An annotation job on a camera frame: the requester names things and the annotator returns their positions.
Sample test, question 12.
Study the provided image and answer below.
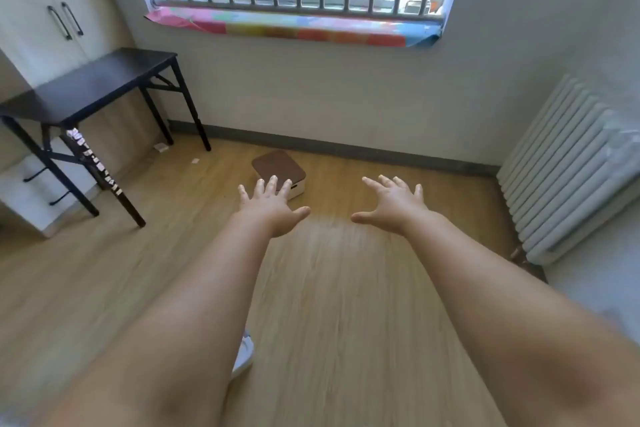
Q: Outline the person's right hand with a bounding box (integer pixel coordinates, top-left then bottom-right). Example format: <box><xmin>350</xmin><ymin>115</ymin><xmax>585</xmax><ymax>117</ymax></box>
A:
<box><xmin>351</xmin><ymin>175</ymin><xmax>432</xmax><ymax>238</ymax></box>

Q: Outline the person's left hand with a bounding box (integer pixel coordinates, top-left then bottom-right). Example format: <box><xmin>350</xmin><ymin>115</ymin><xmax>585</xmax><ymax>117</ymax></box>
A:
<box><xmin>235</xmin><ymin>175</ymin><xmax>311</xmax><ymax>238</ymax></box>

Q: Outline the brown-lidded white box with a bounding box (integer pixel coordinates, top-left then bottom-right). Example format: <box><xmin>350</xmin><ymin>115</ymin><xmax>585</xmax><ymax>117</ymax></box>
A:
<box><xmin>251</xmin><ymin>149</ymin><xmax>307</xmax><ymax>201</ymax></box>

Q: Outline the person's right forearm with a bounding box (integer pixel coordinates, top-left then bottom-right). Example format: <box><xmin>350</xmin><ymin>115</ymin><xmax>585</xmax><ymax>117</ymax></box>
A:
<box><xmin>399</xmin><ymin>211</ymin><xmax>640</xmax><ymax>427</ymax></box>

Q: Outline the person's left forearm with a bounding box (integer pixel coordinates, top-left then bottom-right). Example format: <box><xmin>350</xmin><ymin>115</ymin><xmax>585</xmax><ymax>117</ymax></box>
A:
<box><xmin>42</xmin><ymin>213</ymin><xmax>275</xmax><ymax>427</ymax></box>

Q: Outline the person's left white shoe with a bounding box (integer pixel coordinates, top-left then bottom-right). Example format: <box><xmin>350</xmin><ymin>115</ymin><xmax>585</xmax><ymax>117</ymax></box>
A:
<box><xmin>231</xmin><ymin>329</ymin><xmax>255</xmax><ymax>382</ymax></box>

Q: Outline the white radiator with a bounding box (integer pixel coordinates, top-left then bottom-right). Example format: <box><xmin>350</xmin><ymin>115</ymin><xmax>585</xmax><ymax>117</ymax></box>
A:
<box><xmin>496</xmin><ymin>73</ymin><xmax>640</xmax><ymax>266</ymax></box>

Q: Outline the colourful plastic sheet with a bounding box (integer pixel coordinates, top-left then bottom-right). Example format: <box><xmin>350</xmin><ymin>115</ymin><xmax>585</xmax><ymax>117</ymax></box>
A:
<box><xmin>145</xmin><ymin>6</ymin><xmax>443</xmax><ymax>48</ymax></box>

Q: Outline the white patterned tape strip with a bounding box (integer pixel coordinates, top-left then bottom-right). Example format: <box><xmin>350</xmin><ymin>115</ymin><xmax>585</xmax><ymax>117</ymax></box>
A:
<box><xmin>65</xmin><ymin>127</ymin><xmax>124</xmax><ymax>197</ymax></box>

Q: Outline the black folding table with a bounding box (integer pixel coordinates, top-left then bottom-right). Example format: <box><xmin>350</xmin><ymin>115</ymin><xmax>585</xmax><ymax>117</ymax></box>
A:
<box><xmin>0</xmin><ymin>47</ymin><xmax>212</xmax><ymax>228</ymax></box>

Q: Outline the black wardrobe door handle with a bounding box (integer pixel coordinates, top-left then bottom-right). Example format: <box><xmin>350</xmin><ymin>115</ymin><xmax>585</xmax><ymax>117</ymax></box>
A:
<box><xmin>47</xmin><ymin>5</ymin><xmax>73</xmax><ymax>41</ymax></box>
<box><xmin>61</xmin><ymin>1</ymin><xmax>85</xmax><ymax>37</ymax></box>

